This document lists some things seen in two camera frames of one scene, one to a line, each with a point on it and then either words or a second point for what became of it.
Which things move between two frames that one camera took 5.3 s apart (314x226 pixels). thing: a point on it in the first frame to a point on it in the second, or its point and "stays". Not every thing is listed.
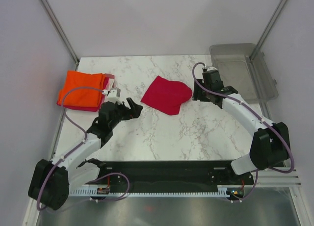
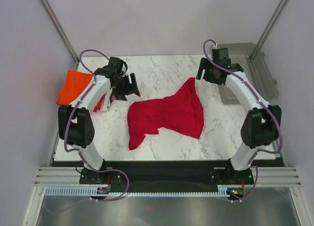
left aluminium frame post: (43, 2) stays
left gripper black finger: (133, 105) to (134, 87)
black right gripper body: (206, 90) to (211, 67)
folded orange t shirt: (82, 89) stays
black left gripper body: (122, 113) to (123, 86)
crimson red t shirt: (166, 96) to (181, 112)
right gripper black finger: (197, 87) to (207, 76)
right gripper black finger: (200, 94) to (203, 64)
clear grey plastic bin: (252, 80) stays
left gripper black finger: (136, 111) to (121, 96)
